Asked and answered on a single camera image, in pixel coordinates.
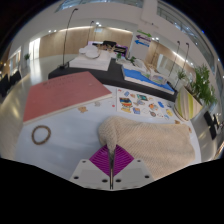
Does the potted palm in striped pot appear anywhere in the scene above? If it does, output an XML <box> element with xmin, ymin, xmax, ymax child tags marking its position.
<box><xmin>173</xmin><ymin>64</ymin><xmax>218</xmax><ymax>122</ymax></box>

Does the black piano with purple screen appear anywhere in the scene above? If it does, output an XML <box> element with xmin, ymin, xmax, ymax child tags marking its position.
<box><xmin>87</xmin><ymin>40</ymin><xmax>130</xmax><ymax>58</ymax></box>

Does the white sheet with colourful stickers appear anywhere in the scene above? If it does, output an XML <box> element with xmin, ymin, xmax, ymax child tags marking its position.
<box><xmin>115</xmin><ymin>87</ymin><xmax>175</xmax><ymax>121</ymax></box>

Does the large pink flat board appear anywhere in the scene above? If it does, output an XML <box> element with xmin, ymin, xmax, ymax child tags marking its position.
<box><xmin>22</xmin><ymin>70</ymin><xmax>113</xmax><ymax>125</ymax></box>

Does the tall black floor lamp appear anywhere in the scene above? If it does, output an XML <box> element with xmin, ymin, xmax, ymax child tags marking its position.
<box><xmin>59</xmin><ymin>7</ymin><xmax>80</xmax><ymax>71</ymax></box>
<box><xmin>180</xmin><ymin>41</ymin><xmax>191</xmax><ymax>73</ymax></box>
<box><xmin>167</xmin><ymin>40</ymin><xmax>181</xmax><ymax>78</ymax></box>

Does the low black display platform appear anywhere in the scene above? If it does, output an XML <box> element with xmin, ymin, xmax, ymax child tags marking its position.
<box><xmin>47</xmin><ymin>57</ymin><xmax>178</xmax><ymax>103</ymax></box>

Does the blue-based architectural model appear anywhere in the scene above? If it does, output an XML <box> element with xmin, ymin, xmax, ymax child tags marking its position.
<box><xmin>121</xmin><ymin>63</ymin><xmax>176</xmax><ymax>94</ymax></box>

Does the group of black chairs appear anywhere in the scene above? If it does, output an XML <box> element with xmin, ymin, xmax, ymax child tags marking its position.
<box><xmin>203</xmin><ymin>110</ymin><xmax>223</xmax><ymax>140</ymax></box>

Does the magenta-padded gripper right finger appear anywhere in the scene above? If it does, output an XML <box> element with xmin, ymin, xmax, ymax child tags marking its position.
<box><xmin>111</xmin><ymin>144</ymin><xmax>155</xmax><ymax>191</ymax></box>

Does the cream knitted towel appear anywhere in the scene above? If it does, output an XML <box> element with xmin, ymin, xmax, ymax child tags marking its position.
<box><xmin>97</xmin><ymin>115</ymin><xmax>197</xmax><ymax>181</ymax></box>

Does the white pillar with arrow signs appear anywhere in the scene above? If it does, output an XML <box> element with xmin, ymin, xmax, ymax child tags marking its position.
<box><xmin>129</xmin><ymin>27</ymin><xmax>155</xmax><ymax>62</ymax></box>

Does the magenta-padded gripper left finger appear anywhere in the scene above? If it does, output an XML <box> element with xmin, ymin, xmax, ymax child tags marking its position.
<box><xmin>69</xmin><ymin>144</ymin><xmax>112</xmax><ymax>191</ymax></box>

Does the white architectural model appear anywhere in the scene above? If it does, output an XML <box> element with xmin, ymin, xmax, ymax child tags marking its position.
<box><xmin>68</xmin><ymin>44</ymin><xmax>113</xmax><ymax>72</ymax></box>

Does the brown beaded ring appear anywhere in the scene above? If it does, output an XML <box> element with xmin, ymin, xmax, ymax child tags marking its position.
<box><xmin>31</xmin><ymin>124</ymin><xmax>52</xmax><ymax>146</ymax></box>

